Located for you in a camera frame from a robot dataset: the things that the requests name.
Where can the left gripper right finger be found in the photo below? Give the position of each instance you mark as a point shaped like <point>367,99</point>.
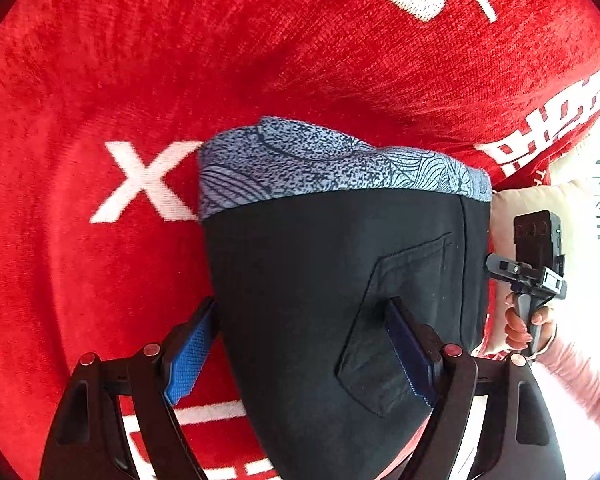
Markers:
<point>417,350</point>

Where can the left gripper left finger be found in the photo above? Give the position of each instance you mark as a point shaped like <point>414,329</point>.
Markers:
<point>188,350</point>

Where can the black pants blue waistband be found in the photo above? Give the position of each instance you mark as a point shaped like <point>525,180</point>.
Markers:
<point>308,232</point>

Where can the pink sleeved right forearm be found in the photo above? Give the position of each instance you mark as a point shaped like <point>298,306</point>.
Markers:
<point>576,373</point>

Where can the right hand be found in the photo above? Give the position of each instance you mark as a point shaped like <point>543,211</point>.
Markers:
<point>518,337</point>

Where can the red white patterned blanket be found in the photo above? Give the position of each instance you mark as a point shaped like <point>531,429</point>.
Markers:
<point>102,102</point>

